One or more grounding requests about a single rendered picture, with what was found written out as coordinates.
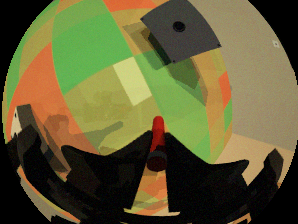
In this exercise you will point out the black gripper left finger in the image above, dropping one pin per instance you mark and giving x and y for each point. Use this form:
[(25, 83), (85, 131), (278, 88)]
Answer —
[(121, 169)]

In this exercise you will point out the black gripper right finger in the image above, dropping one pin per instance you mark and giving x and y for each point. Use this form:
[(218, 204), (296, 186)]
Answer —
[(187, 174)]

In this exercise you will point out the dark red peg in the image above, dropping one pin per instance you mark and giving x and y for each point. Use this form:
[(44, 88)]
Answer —
[(157, 152)]

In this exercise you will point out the dark grey sloped panel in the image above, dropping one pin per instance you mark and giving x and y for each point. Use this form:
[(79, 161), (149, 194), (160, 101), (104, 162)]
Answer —
[(181, 30)]

